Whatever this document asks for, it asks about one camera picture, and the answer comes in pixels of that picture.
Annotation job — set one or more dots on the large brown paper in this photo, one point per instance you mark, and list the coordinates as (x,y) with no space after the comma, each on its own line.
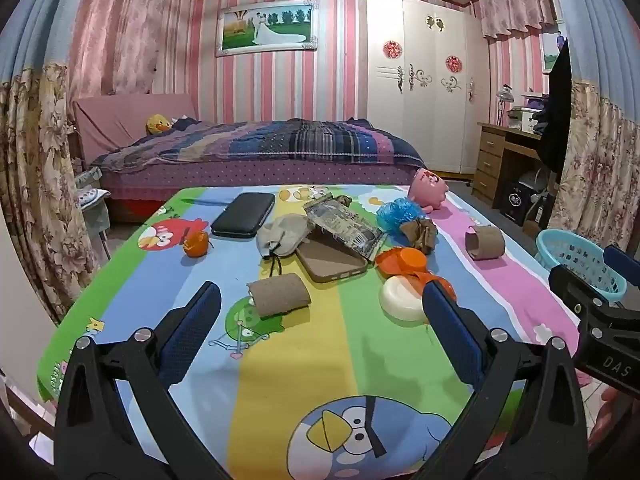
(420,235)

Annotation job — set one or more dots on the plaid patchwork blanket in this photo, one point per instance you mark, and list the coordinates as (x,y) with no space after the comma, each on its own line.
(300,142)

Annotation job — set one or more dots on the tan phone case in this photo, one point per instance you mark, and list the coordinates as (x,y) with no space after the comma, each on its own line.
(330,260)

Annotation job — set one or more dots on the pink curtain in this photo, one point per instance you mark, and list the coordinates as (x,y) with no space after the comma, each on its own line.
(120,35)

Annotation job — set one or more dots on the cluttered bedside stand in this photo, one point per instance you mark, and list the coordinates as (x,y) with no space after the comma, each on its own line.
(92,205)

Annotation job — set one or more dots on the white round container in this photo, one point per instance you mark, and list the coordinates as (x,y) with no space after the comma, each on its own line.
(400,301)

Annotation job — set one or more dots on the small crumpled brown paper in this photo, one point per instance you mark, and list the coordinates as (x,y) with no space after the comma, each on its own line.
(343,200)

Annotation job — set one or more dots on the black box under desk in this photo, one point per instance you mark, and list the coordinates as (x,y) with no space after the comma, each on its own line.
(516,202)

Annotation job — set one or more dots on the yellow duck plush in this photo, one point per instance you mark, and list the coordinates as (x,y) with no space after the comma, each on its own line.
(159,124)

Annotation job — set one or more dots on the black zip case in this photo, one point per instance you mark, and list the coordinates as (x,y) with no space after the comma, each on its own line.
(242,215)

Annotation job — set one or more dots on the clear plastic wrapper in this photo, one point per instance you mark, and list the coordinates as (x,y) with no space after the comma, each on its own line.
(345,227)

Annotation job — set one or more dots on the desk lamp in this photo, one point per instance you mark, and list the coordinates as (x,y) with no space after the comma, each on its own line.
(505,95)

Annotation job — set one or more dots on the floral curtain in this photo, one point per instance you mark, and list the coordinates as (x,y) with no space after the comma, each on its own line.
(600,150)
(35,160)

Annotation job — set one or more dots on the pink curtain valance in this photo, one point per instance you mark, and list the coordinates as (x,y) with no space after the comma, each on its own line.
(515,5)

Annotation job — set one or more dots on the framed wall picture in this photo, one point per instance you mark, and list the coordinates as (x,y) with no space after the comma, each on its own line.
(267,27)

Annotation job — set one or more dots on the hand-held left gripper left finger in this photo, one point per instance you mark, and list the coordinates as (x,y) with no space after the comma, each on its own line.
(192,325)

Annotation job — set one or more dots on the white wardrobe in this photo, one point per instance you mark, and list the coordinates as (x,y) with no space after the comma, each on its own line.
(425,110)

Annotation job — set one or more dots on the wooden desk with drawers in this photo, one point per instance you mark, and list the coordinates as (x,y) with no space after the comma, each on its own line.
(492,160)

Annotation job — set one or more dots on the white box on desk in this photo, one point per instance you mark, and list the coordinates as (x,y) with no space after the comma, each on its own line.
(522,119)

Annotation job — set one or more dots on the grey cloth pouch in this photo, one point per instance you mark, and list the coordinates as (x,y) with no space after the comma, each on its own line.
(282,235)

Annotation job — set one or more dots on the small orange fruit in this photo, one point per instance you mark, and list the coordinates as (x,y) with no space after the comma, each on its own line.
(195,244)

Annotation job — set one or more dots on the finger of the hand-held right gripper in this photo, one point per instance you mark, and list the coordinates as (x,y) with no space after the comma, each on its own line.
(575,290)
(622,262)

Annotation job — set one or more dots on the crumpled blue plastic bag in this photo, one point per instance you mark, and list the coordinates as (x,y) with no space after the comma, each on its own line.
(397,212)

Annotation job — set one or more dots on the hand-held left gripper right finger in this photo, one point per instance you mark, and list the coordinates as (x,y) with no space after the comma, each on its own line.
(450,330)

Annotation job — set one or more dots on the cartoon printed tablecloth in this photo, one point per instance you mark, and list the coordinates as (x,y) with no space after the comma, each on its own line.
(310,360)

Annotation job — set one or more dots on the cyan plastic basket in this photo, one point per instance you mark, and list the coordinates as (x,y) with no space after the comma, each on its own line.
(570,255)

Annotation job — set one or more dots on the bed with pink headboard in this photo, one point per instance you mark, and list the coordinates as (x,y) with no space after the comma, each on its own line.
(125,120)

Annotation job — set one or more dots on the pink pig cup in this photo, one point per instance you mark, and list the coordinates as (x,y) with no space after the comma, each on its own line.
(427,190)

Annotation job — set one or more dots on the dark hanging garment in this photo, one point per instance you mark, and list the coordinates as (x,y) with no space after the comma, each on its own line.
(555,120)

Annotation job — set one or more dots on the cardboard tube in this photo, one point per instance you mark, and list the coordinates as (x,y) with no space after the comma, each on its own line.
(277,296)
(485,242)

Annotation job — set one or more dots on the red round wardrobe sticker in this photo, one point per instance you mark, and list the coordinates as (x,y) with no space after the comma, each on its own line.
(393,49)
(453,63)

